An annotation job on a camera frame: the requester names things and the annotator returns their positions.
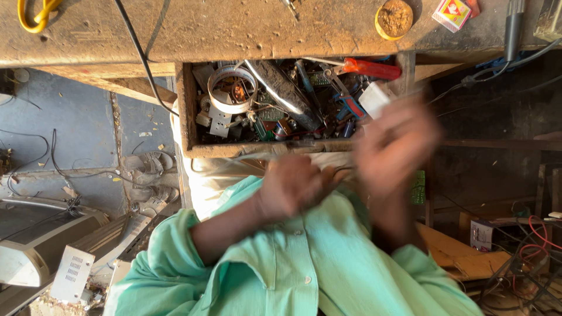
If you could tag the person's left hand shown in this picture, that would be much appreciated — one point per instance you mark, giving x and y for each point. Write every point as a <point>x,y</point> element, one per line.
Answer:
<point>294,184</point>

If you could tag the person's right hand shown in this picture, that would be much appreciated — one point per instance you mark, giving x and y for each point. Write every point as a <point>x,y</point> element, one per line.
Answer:
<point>395,140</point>

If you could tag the person's left fingers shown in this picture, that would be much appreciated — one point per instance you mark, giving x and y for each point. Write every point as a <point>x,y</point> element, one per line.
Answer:
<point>318,177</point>

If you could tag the person's right fingers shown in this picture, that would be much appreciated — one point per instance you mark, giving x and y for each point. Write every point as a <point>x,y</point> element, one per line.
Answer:
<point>382,123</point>

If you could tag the white plastic adapter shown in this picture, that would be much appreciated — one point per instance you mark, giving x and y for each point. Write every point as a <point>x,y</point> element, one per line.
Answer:
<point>373,98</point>

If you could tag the green circuit board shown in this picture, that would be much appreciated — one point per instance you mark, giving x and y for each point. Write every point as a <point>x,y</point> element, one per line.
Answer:
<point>418,188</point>

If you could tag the wooden drawer of parts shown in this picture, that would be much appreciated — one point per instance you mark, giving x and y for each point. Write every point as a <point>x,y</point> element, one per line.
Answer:
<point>285,105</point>

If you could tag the long chrome metal tool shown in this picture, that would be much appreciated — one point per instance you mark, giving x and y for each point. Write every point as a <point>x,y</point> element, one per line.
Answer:
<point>285,94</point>

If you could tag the green button shirt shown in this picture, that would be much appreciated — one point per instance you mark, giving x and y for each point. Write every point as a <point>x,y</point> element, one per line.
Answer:
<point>285,272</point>

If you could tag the yellow tin of brown powder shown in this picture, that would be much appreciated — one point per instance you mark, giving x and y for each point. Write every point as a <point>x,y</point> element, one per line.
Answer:
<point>394,18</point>

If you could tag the white perforated metal plate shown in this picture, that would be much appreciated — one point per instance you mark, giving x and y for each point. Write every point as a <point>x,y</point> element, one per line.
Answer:
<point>218,120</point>

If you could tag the white tape roll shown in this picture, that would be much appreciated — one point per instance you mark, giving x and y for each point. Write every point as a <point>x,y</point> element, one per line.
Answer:
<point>232,90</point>

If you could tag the red and white matchbox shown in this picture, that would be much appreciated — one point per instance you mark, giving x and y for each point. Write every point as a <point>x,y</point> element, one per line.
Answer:
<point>452,13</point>

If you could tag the metal screwdriver tip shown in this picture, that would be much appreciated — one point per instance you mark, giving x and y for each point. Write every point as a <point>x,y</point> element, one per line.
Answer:
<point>290,8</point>

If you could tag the small white carton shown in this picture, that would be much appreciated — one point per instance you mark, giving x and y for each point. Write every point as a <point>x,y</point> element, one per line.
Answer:
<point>481,235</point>

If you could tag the brown cardboard sheet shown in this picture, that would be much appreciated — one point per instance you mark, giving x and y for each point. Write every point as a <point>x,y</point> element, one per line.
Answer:
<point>465,259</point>

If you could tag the grey soldering iron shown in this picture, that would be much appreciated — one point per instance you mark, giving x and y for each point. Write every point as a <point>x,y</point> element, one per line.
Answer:
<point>513,30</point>

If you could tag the grey sandal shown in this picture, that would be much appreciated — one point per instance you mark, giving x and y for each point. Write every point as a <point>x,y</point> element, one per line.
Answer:
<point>149,163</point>
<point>156,197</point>

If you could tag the white vented metal cover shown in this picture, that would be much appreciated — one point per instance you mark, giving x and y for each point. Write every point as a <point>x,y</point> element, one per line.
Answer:
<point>72,274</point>

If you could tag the grey monitor casing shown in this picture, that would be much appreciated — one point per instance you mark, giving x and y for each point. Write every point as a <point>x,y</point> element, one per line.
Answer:
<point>39,245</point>

